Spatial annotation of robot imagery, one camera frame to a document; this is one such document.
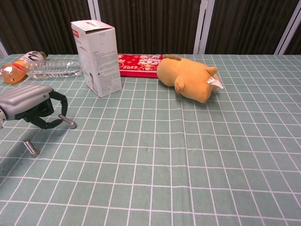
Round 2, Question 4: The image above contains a clear empty plastic bottle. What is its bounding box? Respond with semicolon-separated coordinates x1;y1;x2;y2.
24;59;85;80

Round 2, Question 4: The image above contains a green checked tablecloth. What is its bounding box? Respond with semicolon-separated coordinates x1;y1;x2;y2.
0;53;301;226

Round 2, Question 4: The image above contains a white carton box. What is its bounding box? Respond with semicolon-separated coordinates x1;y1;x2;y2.
70;20;122;98

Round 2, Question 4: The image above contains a yellow plush toy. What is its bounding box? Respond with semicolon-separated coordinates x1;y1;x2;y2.
156;54;223;104

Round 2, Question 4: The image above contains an orange juice bottle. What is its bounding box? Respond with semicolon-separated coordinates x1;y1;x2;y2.
0;50;49;84

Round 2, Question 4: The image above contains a steel bolt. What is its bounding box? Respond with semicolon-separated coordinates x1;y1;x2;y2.
23;139;38;158
58;113;78;129

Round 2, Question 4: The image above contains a dark corrugated partition panel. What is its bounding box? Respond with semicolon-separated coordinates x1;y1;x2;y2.
206;0;299;55
98;0;203;55
0;0;91;55
285;23;301;55

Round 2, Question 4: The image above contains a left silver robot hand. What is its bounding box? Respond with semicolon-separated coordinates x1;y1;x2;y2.
0;84;69;130

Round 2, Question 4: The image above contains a white partition frame post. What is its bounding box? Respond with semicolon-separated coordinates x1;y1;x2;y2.
87;0;101;23
194;0;214;55
0;41;9;58
274;0;301;55

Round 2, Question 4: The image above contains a red desk calendar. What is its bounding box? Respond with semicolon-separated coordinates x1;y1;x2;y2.
117;53;165;79

